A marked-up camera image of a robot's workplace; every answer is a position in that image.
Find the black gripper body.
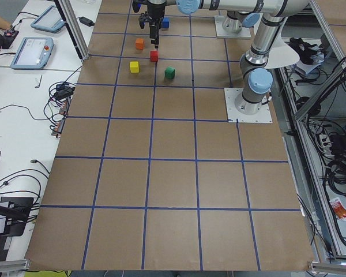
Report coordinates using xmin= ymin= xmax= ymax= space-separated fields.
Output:
xmin=146 ymin=0 xmax=166 ymax=28

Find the red wooden block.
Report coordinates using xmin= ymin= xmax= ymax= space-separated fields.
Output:
xmin=150 ymin=50 xmax=159 ymax=62

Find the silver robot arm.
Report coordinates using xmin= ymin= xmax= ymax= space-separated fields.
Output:
xmin=132 ymin=1 xmax=260 ymax=49
xmin=175 ymin=1 xmax=309 ymax=115

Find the blue wooden block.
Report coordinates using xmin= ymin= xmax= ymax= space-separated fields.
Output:
xmin=161 ymin=17 xmax=170 ymax=29

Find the orange wooden block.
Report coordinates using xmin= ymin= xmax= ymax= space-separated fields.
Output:
xmin=135 ymin=38 xmax=145 ymax=50

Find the yellow wooden block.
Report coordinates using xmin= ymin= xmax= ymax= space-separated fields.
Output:
xmin=129 ymin=61 xmax=140 ymax=73

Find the green wooden block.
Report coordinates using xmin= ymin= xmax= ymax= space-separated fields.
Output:
xmin=164 ymin=66 xmax=176 ymax=80

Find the black power adapter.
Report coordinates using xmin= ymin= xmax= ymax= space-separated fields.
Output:
xmin=78 ymin=17 xmax=95 ymax=27

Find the far blue teach pendant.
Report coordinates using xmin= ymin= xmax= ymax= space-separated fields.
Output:
xmin=31 ymin=6 xmax=65 ymax=33

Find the blue teach pendant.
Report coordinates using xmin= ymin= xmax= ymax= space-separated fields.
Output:
xmin=10 ymin=37 xmax=54 ymax=70
xmin=31 ymin=6 xmax=65 ymax=33

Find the near blue teach pendant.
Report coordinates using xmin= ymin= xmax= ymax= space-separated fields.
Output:
xmin=10 ymin=37 xmax=54 ymax=70

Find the white power strip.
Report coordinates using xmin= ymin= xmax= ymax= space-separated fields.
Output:
xmin=316 ymin=132 xmax=333 ymax=158

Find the black monitor stand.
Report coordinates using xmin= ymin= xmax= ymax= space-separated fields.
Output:
xmin=0 ymin=197 xmax=33 ymax=237

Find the red snack packet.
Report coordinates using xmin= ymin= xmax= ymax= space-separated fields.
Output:
xmin=329 ymin=197 xmax=346 ymax=221

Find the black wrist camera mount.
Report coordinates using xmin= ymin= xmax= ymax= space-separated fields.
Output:
xmin=132 ymin=0 xmax=147 ymax=13

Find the aluminium frame post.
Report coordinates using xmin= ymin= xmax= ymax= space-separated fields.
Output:
xmin=54 ymin=0 xmax=89 ymax=61

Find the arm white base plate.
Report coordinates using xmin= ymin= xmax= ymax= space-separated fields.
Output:
xmin=224 ymin=88 xmax=273 ymax=123
xmin=214 ymin=16 xmax=251 ymax=39

